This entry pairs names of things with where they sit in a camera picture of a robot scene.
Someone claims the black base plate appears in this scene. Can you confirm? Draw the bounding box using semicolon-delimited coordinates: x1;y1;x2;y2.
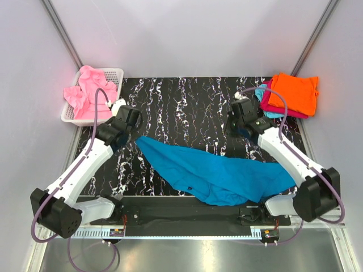
89;196;291;240

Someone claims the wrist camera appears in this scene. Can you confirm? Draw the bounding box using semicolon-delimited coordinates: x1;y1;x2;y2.
234;92;248;100
105;98;126;116

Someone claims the light blue folded t-shirt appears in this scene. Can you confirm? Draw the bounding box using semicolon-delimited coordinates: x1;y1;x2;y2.
255;83;284;119

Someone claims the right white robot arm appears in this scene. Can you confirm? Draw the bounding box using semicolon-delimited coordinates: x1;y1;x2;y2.
225;97;341;225

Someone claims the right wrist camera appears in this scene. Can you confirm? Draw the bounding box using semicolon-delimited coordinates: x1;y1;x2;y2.
234;92;248;100

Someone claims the aluminium rail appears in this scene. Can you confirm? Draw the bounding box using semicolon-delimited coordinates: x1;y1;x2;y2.
71;208;343;242

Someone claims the purple cable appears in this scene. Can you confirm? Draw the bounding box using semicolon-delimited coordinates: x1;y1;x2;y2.
30;88;121;272
239;87;346;247

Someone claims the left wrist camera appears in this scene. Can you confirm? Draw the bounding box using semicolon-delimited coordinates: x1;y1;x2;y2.
105;98;126;116

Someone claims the orange folded t-shirt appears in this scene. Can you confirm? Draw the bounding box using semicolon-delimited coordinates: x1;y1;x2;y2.
271;73;319;116

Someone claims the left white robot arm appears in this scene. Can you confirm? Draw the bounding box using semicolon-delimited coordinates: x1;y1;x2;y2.
30;105;142;243

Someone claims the magenta folded t-shirt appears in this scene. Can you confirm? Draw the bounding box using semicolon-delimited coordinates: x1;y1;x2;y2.
259;79;310;120

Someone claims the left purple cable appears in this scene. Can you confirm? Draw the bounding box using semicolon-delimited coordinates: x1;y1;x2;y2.
30;88;121;272

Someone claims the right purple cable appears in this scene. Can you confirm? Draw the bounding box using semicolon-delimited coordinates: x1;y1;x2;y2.
239;87;346;247

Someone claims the pink t-shirt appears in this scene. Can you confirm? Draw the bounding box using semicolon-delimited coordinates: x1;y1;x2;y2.
63;65;118;120

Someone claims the white plastic basket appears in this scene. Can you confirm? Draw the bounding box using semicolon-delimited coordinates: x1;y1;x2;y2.
61;68;124;127

